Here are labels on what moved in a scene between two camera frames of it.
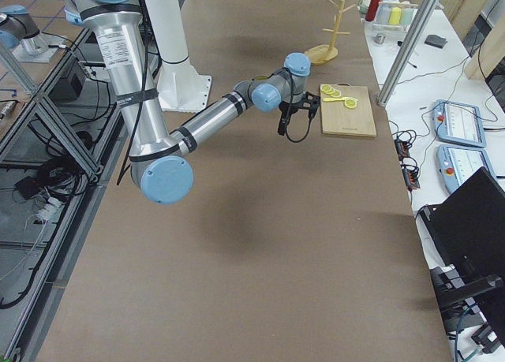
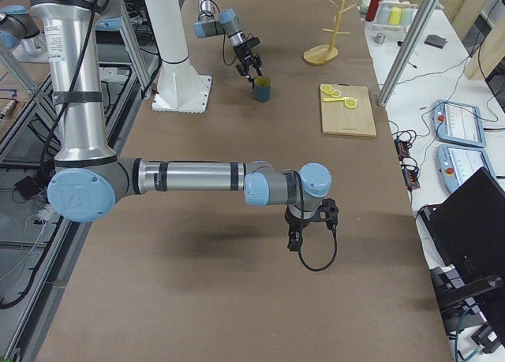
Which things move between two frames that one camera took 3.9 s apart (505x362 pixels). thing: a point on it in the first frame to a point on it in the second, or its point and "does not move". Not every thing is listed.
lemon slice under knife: (350, 103) does not move
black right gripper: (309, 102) to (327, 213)
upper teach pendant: (458, 122) does not move
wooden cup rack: (322, 53) does not move
